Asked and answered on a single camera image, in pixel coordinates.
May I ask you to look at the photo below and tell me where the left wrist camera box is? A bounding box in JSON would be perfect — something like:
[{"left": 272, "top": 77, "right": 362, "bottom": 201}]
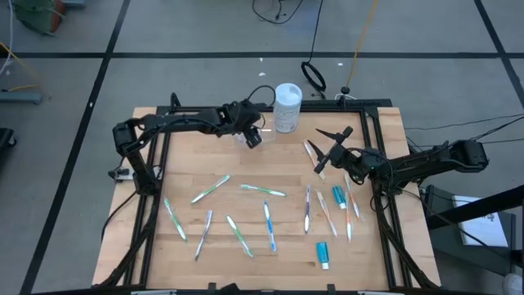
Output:
[{"left": 244, "top": 127, "right": 264, "bottom": 149}]

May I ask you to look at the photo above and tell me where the white paper sheet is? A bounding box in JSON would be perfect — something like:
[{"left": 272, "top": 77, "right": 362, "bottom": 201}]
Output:
[{"left": 451, "top": 194, "right": 510, "bottom": 248}]

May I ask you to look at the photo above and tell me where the white floor cable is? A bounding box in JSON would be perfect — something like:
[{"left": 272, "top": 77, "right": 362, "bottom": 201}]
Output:
[{"left": 0, "top": 0, "right": 16, "bottom": 77}]

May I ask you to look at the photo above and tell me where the yellow hanging cable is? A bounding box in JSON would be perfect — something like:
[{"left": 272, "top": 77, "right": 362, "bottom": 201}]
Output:
[{"left": 346, "top": 0, "right": 380, "bottom": 89}]

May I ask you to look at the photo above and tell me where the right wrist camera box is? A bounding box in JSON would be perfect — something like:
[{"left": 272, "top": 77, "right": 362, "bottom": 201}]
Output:
[{"left": 327, "top": 143, "right": 348, "bottom": 166}]

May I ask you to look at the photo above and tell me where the yellow floor cable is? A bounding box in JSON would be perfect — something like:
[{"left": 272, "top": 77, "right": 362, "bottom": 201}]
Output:
[{"left": 0, "top": 40, "right": 42, "bottom": 93}]

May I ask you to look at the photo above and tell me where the black diagonal stand bar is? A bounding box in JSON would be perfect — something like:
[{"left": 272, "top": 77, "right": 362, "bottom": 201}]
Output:
[{"left": 425, "top": 184, "right": 524, "bottom": 230}]

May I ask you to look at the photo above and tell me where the blue toothbrush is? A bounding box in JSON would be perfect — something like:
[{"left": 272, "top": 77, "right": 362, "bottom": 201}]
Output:
[{"left": 262, "top": 199, "right": 278, "bottom": 253}]

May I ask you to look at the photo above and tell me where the black coiled cable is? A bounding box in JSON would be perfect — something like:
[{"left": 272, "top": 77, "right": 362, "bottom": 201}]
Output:
[{"left": 300, "top": 0, "right": 328, "bottom": 99}]

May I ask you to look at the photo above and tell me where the green toothbrush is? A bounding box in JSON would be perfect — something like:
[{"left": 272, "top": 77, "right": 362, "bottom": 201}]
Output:
[
  {"left": 190, "top": 174, "right": 231, "bottom": 206},
  {"left": 239, "top": 184, "right": 287, "bottom": 198},
  {"left": 163, "top": 197, "right": 189, "bottom": 243},
  {"left": 225, "top": 214, "right": 255, "bottom": 259}
]

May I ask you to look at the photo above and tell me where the teal toothpaste tube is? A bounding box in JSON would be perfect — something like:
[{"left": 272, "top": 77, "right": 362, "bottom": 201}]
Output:
[
  {"left": 315, "top": 241, "right": 331, "bottom": 271},
  {"left": 332, "top": 184, "right": 348, "bottom": 211}
]

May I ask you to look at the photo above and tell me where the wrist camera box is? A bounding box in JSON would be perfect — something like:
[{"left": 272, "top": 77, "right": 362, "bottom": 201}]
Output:
[
  {"left": 244, "top": 127, "right": 264, "bottom": 149},
  {"left": 327, "top": 143, "right": 348, "bottom": 166}
]

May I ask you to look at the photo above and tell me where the green fabric bag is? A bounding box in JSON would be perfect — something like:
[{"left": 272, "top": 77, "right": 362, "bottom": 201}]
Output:
[{"left": 11, "top": 0, "right": 67, "bottom": 37}]

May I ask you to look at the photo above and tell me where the white wipes canister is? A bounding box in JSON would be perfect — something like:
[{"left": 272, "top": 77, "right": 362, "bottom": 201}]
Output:
[{"left": 273, "top": 82, "right": 304, "bottom": 134}]

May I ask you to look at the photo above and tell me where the black looped cable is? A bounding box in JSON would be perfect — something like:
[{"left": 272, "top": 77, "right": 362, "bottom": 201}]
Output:
[{"left": 251, "top": 0, "right": 306, "bottom": 25}]

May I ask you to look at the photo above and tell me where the small grey connector box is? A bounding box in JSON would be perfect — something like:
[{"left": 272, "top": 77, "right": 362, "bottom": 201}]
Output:
[{"left": 107, "top": 166, "right": 134, "bottom": 183}]

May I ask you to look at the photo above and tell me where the dark grey storage bin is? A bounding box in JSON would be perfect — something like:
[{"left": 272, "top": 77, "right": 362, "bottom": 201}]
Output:
[{"left": 421, "top": 184, "right": 517, "bottom": 278}]

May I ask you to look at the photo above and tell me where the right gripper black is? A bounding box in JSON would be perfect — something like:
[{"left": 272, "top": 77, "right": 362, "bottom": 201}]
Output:
[{"left": 306, "top": 125, "right": 372, "bottom": 184}]

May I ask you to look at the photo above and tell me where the clear plastic organizer cup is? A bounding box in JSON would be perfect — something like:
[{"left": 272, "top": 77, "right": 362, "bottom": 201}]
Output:
[{"left": 233, "top": 125, "right": 277, "bottom": 149}]

